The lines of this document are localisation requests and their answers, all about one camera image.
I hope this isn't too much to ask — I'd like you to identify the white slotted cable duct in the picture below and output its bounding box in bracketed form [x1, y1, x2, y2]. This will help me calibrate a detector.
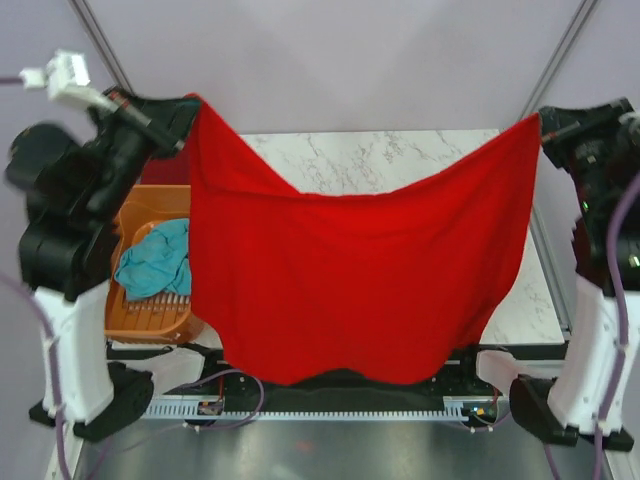
[142, 396, 468, 422]

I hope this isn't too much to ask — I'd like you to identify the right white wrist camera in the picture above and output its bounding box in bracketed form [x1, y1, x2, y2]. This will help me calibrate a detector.
[618, 110, 640, 135]

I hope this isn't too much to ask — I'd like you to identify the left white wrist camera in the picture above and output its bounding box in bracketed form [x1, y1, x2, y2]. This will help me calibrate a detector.
[19, 49, 116, 112]

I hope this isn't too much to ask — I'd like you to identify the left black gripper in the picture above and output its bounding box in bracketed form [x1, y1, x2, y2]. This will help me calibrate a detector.
[90, 80, 206, 218]

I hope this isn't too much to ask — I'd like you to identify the bright red t shirt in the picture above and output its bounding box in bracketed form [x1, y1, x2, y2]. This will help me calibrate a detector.
[187, 104, 540, 385]

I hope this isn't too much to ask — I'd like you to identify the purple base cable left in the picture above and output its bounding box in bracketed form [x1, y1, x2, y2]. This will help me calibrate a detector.
[89, 372, 265, 476]

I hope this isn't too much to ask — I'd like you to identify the right aluminium frame post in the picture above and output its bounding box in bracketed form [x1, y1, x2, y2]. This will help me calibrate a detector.
[518, 0, 600, 120]

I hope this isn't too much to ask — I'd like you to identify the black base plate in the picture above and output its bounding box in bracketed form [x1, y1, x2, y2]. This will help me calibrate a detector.
[107, 341, 568, 410]

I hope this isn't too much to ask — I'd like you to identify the teal t shirt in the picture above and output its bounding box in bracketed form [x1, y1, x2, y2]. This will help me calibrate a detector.
[115, 218, 192, 301]

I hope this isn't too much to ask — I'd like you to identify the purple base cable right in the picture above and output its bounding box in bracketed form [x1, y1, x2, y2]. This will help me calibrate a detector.
[462, 389, 511, 435]

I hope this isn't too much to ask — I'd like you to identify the folded dark red t shirt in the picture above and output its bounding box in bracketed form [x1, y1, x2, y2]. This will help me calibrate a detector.
[140, 151, 190, 185]

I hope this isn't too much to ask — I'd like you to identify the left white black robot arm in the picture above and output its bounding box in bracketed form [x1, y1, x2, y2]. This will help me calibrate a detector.
[5, 88, 201, 443]

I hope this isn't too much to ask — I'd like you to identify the left aluminium frame post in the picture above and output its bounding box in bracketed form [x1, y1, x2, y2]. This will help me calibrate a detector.
[68, 0, 133, 92]

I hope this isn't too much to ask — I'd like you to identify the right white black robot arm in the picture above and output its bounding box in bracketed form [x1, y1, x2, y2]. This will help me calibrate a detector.
[509, 97, 639, 452]

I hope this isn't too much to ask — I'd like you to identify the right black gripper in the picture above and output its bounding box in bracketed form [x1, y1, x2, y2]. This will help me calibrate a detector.
[541, 96, 640, 210]

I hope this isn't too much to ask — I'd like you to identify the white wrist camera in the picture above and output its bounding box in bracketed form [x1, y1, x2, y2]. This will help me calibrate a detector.
[618, 110, 640, 135]
[19, 49, 116, 112]

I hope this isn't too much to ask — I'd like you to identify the orange plastic basket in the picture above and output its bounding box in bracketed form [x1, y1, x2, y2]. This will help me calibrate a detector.
[105, 185, 210, 345]

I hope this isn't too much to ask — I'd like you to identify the aluminium frame post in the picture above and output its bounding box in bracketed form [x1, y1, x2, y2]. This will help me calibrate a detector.
[68, 0, 133, 92]
[518, 0, 600, 120]

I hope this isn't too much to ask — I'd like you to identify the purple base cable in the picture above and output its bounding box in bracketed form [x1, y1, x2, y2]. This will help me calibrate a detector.
[462, 389, 511, 435]
[89, 372, 265, 476]

